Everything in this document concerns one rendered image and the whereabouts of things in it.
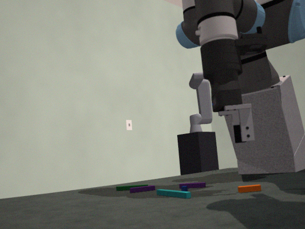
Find purple rod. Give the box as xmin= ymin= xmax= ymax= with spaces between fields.
xmin=179 ymin=182 xmax=206 ymax=188
xmin=130 ymin=186 xmax=155 ymax=193

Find turquoise rod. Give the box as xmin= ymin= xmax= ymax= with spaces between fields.
xmin=156 ymin=189 xmax=191 ymax=198

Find orange rod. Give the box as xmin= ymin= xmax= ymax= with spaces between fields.
xmin=238 ymin=185 xmax=261 ymax=193

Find dark green rod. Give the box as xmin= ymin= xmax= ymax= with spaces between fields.
xmin=116 ymin=184 xmax=148 ymax=191

